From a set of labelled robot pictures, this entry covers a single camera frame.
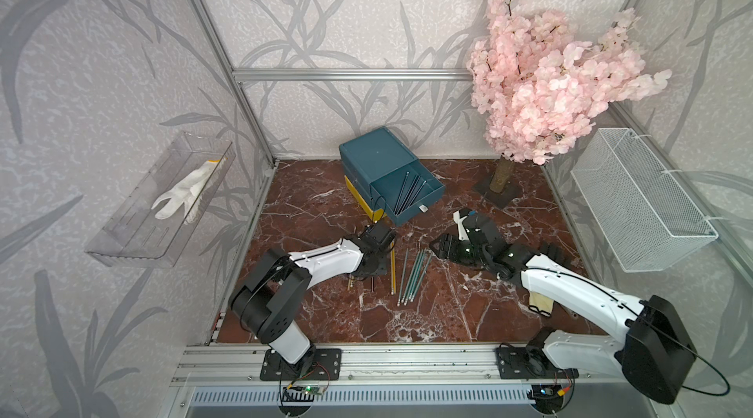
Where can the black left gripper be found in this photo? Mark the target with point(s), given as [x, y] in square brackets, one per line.
[383, 266]

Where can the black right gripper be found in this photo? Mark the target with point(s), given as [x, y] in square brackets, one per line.
[445, 249]

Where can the green pencil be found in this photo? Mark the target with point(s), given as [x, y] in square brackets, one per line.
[418, 272]
[403, 278]

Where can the teal pull-out drawer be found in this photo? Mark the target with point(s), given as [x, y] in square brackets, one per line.
[384, 192]

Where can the dark grey pencil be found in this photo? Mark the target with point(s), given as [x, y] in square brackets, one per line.
[417, 194]
[400, 196]

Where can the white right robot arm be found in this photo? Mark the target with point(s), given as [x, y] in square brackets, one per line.
[644, 341]

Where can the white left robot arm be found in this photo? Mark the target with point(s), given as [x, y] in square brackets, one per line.
[269, 298]

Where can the yellow drawer cabinet base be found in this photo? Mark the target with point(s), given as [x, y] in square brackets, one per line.
[373, 215]

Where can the teal drawer cabinet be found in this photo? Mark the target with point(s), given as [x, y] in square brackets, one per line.
[374, 155]

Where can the white work glove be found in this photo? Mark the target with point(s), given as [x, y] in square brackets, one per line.
[186, 194]

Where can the pink artificial blossom tree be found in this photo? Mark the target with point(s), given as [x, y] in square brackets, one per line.
[540, 89]

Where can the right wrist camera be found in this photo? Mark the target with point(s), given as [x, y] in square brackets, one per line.
[459, 218]

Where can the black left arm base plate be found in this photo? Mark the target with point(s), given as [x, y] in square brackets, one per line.
[317, 364]

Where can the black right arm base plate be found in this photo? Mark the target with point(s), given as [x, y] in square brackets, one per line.
[529, 363]

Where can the white wire mesh basket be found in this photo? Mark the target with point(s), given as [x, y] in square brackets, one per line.
[648, 219]

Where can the aluminium front rail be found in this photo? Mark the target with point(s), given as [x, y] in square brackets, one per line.
[362, 364]

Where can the clear plastic wall tray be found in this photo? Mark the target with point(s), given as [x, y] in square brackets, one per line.
[152, 227]

